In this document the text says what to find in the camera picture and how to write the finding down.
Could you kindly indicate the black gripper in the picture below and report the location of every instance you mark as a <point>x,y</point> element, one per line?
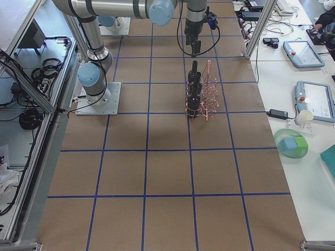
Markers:
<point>192,27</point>

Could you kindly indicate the dark glass wine bottle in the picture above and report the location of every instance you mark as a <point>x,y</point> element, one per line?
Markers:
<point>191,75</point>

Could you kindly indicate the person's forearm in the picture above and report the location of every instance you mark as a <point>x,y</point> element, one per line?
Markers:
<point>325,19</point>

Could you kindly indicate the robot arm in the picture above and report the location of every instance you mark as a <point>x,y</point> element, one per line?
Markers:
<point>134,54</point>
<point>110,21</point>

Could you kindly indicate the dark wine bottle in basket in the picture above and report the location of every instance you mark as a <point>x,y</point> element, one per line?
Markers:
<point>192,103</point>

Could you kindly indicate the far teach pendant tablet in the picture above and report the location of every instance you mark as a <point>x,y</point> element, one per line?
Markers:
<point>302,54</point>

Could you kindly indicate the teach pendant tablet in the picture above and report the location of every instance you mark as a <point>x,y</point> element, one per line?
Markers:
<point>302,54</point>
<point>316,98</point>

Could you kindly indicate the black power brick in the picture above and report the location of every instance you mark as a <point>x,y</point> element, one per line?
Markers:
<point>279,114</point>

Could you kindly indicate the white paper cup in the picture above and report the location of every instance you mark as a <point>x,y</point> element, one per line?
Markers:
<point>303,117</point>

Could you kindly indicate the near teach pendant tablet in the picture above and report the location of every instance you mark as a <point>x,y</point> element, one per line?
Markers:
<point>316,98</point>

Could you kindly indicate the blue foam cube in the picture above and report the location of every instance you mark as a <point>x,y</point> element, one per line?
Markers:
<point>286,146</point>

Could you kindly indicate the green glass bowl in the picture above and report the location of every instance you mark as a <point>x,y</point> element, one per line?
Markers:
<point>289,133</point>

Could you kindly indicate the green foam cube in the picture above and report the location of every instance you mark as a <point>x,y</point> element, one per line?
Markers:
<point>301,143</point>

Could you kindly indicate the crumpled white cloth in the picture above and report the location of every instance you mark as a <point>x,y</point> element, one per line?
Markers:
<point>9,178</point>

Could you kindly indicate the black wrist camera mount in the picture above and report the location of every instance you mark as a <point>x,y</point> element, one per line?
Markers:
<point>211,19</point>

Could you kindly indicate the copper wire wine basket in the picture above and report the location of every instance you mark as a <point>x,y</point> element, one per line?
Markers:
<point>206,86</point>

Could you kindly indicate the aluminium frame post right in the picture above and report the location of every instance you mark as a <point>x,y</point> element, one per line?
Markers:
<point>265,15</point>

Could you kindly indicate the aluminium side frame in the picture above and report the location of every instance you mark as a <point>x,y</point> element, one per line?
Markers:
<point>16,17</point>

